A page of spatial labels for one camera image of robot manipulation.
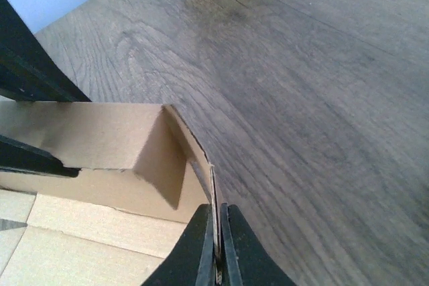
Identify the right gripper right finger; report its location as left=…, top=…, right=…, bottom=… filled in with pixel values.
left=221, top=203, right=295, bottom=286

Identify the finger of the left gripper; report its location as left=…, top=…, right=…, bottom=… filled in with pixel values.
left=1, top=136, right=81, bottom=177

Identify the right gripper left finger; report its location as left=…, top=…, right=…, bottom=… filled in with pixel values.
left=143, top=204, right=215, bottom=286

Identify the cardboard box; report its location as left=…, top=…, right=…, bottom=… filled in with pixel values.
left=1, top=101, right=219, bottom=285

